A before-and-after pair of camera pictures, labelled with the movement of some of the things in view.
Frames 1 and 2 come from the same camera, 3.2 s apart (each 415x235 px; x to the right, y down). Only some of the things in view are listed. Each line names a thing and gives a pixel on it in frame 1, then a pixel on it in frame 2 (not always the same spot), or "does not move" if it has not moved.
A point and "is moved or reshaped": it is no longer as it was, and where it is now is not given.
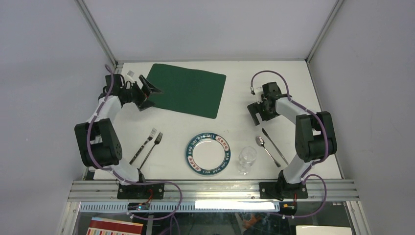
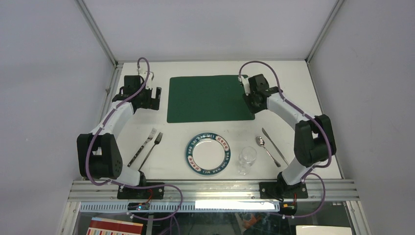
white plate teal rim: (208, 154) does not move
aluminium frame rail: (214, 191) does not move
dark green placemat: (193, 92) is moved or reshaped
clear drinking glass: (247, 157) does not move
